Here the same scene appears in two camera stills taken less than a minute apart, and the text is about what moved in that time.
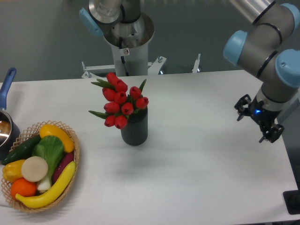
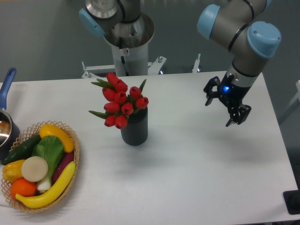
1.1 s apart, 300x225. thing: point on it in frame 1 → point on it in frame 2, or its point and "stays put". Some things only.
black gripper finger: x=242 y=107 → x=208 y=89
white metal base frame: x=154 y=68 stays put
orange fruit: x=21 y=186 stays put
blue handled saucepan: x=10 y=132 stays put
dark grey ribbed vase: x=136 y=132 stays put
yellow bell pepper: x=12 y=170 stays put
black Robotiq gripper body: x=262 y=114 → x=232 y=95
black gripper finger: x=271 y=132 → x=238 y=114
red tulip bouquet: x=118 y=104 stays put
